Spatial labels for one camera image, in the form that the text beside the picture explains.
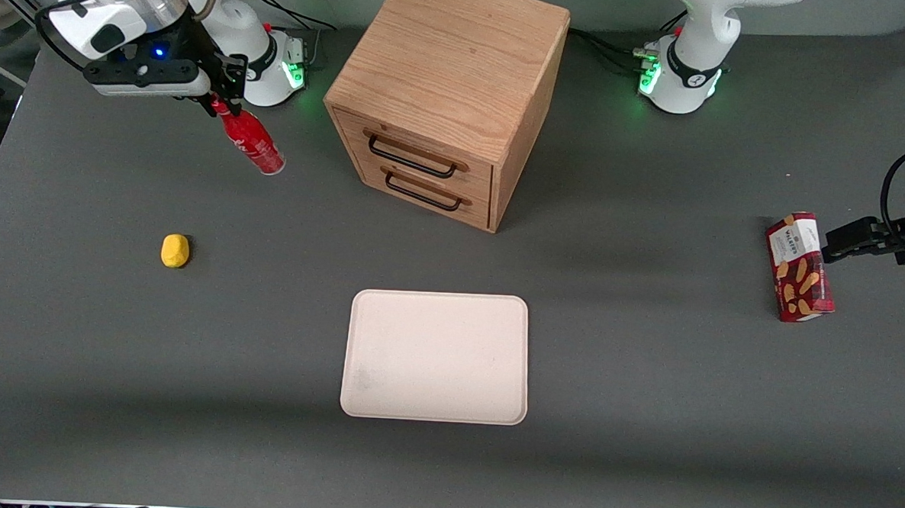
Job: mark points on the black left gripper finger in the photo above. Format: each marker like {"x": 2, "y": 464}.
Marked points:
{"x": 846, "y": 252}
{"x": 857, "y": 230}

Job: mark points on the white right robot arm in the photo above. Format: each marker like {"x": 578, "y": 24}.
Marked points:
{"x": 255, "y": 54}

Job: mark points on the yellow lemon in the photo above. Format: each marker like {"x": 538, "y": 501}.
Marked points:
{"x": 175, "y": 251}

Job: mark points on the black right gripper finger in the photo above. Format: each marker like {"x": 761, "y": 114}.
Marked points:
{"x": 234, "y": 84}
{"x": 209, "y": 100}

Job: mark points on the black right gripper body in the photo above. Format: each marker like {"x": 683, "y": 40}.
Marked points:
{"x": 199, "y": 50}

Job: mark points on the red coke bottle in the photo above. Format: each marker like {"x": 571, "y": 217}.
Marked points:
{"x": 255, "y": 146}

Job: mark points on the wooden drawer cabinet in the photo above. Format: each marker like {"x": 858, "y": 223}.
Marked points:
{"x": 445, "y": 63}

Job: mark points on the red cookie box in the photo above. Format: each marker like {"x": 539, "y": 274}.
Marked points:
{"x": 799, "y": 277}

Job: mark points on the beige plastic tray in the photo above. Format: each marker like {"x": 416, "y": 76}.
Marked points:
{"x": 436, "y": 356}

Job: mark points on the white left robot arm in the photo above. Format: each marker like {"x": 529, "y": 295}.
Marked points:
{"x": 693, "y": 74}

